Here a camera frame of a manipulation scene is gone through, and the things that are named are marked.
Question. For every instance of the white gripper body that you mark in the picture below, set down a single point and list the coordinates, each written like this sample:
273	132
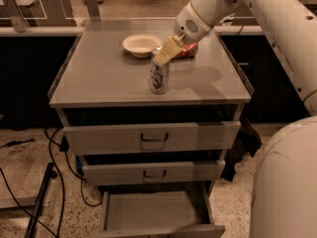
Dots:
188	28

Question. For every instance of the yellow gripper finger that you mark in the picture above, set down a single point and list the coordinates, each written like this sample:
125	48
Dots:
171	47

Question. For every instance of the silver redbull can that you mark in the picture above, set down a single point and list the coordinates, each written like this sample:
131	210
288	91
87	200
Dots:
158	80

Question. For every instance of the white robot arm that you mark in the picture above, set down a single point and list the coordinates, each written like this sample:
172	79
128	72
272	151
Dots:
284	197

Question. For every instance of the crushed orange soda can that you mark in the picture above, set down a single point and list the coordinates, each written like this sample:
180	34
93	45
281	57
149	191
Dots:
188	51

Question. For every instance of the long background counter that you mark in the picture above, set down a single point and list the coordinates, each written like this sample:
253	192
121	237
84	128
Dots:
74	31

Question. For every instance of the grey drawer cabinet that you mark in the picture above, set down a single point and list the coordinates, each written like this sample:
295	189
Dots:
101	73

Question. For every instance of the top grey drawer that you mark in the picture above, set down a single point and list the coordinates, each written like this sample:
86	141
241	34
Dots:
144	129

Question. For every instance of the grey drawer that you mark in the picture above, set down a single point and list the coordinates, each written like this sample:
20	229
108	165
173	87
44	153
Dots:
144	129
152	167
158	210

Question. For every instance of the middle grey drawer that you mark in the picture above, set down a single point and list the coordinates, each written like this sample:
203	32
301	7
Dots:
152	167

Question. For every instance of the bottom grey drawer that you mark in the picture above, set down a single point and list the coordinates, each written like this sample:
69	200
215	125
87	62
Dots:
158	210

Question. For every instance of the white paper bowl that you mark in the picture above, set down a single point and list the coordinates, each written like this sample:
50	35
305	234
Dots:
141	45

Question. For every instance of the dark cloth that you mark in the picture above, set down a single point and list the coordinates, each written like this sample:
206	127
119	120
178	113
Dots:
248	141

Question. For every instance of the grey background desk left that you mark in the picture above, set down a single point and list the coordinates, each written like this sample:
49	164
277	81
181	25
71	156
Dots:
46	13

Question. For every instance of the black bar on floor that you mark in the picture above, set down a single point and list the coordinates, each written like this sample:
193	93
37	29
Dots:
37	209

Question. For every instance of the black tool on floor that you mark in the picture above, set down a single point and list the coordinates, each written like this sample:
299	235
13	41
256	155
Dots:
16	143

